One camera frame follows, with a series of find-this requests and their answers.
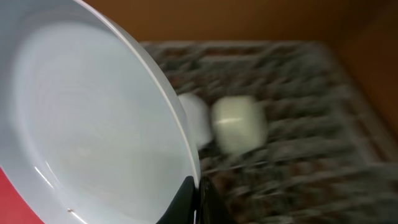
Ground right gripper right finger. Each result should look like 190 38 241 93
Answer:
198 177 237 224

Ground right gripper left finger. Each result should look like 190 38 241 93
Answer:
156 176 197 224

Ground grey dishwasher rack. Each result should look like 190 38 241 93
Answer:
143 41 397 223

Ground yellow plastic cup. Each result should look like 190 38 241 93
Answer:
211 95 268 156

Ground light blue plate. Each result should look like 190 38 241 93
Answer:
1 0 200 223

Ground white plastic spoon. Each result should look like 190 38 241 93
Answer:
178 93 213 151

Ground red serving tray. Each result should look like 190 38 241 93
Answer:
0 169 44 224

